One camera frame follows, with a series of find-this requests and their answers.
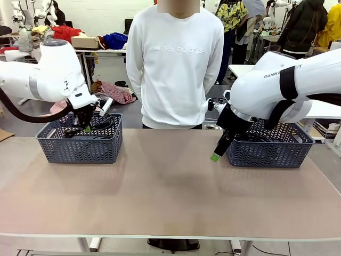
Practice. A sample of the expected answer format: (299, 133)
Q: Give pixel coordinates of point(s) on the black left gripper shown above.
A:
(84, 113)

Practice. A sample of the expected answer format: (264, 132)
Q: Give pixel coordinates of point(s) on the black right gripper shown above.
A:
(231, 120)

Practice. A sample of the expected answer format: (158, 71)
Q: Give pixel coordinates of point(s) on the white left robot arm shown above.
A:
(50, 77)

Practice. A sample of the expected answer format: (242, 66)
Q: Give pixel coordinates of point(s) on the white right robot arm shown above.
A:
(266, 90)

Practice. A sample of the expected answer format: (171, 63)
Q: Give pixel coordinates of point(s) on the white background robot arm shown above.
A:
(273, 13)
(46, 12)

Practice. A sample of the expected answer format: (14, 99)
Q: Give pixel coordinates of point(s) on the blue-grey plastic basket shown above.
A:
(266, 157)
(80, 152)

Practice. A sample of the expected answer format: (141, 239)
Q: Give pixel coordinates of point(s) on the red patterned cloth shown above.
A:
(114, 92)

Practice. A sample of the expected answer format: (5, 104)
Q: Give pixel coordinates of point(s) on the white background table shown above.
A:
(106, 51)

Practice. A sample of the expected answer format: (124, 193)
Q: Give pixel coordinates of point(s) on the flat cardboard sheet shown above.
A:
(5, 134)

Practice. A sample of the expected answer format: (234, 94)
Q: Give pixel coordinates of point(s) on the cardboard box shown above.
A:
(85, 42)

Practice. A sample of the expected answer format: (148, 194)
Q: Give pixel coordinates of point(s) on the person in white sweatshirt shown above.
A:
(173, 80)

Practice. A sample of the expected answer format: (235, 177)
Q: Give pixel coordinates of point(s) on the blue cloth pile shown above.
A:
(115, 40)

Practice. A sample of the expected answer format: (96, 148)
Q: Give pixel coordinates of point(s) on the red cloth pile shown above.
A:
(64, 34)

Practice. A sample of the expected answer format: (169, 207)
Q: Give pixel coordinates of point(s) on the black round base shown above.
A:
(173, 244)

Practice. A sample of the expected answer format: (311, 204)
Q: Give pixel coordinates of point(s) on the white table leg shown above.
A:
(94, 244)

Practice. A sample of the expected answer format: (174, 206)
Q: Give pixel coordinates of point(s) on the person in yellow patterned shirt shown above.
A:
(231, 18)

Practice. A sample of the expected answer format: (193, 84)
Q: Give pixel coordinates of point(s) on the person in dark jacket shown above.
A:
(301, 26)

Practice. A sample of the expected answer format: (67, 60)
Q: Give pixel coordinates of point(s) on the person in yellow jacket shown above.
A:
(331, 26)

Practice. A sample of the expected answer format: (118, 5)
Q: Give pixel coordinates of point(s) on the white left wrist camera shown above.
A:
(106, 106)

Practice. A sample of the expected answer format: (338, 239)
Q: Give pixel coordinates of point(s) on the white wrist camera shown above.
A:
(213, 104)
(106, 106)

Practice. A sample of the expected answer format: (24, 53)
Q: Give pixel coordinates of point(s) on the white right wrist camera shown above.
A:
(213, 104)

